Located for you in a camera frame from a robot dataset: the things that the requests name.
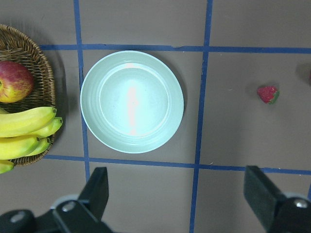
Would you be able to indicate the brown wicker basket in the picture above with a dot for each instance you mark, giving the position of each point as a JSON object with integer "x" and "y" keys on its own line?
{"x": 17, "y": 47}

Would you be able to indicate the red apple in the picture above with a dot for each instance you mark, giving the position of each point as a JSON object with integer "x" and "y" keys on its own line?
{"x": 16, "y": 82}

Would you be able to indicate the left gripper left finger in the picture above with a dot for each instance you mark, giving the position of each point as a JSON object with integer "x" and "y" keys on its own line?
{"x": 94, "y": 195}

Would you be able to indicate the light green plate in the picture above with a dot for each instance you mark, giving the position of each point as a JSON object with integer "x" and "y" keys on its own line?
{"x": 131, "y": 102}

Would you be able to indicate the strawberry one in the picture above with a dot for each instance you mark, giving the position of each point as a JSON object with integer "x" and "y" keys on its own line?
{"x": 268, "y": 94}

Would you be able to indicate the yellow banana bunch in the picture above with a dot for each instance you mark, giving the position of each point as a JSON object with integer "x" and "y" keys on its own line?
{"x": 26, "y": 134}

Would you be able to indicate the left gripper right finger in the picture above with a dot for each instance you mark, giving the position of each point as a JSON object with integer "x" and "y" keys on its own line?
{"x": 262, "y": 195}

